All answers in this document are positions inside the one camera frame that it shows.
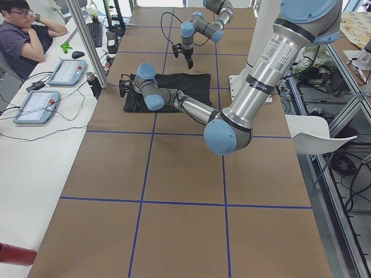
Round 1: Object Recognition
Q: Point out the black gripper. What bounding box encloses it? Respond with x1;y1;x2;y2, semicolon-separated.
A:
182;47;194;69

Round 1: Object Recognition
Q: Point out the black printed t-shirt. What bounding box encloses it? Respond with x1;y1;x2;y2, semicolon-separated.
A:
123;73;212;113

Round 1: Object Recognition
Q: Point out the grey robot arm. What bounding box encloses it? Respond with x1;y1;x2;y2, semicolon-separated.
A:
172;0;234;69
133;1;342;155

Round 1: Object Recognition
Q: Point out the black water bottle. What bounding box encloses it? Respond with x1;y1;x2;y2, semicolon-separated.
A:
86;72;101;100

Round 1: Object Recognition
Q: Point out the black keyboard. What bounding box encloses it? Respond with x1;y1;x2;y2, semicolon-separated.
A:
86;21;103;47

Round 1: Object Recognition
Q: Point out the black computer mouse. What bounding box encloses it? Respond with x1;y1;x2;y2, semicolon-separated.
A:
71;51;85;59

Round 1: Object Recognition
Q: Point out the far teach pendant tablet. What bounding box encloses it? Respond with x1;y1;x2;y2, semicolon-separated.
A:
47;59;87;86

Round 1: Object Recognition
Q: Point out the teach pendant tablet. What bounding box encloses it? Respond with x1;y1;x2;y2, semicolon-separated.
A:
13;90;60;124
47;59;87;86

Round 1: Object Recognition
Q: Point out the green plastic clip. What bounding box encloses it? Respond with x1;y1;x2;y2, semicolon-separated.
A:
60;41;73;54

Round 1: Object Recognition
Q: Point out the white plastic chair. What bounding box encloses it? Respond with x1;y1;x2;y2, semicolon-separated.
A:
285;115;357;155

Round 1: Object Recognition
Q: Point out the near teach pendant tablet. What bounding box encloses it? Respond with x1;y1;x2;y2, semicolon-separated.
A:
13;90;60;124

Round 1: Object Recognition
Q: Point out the seated person in grey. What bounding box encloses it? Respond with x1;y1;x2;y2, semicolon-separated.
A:
1;1;67;79

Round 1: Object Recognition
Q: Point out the red cylinder bottle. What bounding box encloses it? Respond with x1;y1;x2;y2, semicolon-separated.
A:
1;243;37;266

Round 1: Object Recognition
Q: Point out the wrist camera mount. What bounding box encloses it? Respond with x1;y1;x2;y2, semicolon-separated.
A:
119;74;135;98
172;43;183;58

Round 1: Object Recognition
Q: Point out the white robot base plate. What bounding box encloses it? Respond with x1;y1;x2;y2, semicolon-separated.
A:
228;74;274;104

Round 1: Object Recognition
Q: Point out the aluminium frame post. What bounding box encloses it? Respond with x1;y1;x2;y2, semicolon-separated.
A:
66;0;108;88

